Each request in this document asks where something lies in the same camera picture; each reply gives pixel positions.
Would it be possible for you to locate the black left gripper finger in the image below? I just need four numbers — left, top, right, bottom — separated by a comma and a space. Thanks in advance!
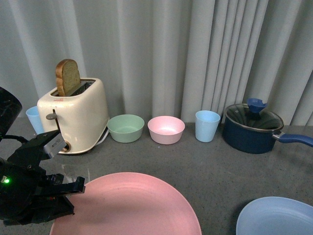
46, 173, 85, 196

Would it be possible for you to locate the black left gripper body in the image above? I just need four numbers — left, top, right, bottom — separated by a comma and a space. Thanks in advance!
0, 130, 74, 225

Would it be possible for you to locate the pink plate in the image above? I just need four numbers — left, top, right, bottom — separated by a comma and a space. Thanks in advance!
50, 172, 201, 235

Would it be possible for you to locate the light blue plate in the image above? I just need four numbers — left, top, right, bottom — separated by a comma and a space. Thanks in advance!
236, 196, 313, 235

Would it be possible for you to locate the light blue cup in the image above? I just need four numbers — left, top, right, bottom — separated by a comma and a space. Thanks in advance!
195, 110, 221, 142
26, 106, 44, 134

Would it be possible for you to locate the cream toaster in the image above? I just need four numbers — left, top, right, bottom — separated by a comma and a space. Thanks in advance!
37, 78, 110, 155

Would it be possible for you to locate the green bowl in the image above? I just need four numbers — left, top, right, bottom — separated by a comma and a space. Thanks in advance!
107, 114, 145, 143

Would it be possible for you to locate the bread slice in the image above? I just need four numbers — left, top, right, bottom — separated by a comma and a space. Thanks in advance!
55, 59, 81, 96

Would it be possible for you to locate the pink bowl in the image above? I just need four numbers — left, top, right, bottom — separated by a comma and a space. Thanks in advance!
148, 116, 185, 145

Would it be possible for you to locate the grey curtain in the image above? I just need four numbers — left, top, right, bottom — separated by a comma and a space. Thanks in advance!
0, 0, 313, 126

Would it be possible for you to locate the dark blue saucepan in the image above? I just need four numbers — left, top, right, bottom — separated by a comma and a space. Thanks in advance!
222, 117, 313, 154

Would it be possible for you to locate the glass pot lid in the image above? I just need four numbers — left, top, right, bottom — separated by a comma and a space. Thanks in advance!
224, 98, 284, 132

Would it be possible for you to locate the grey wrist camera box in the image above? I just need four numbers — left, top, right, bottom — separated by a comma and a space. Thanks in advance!
44, 133, 67, 159

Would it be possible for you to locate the white toaster cable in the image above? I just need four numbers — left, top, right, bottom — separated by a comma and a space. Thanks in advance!
93, 127, 110, 147

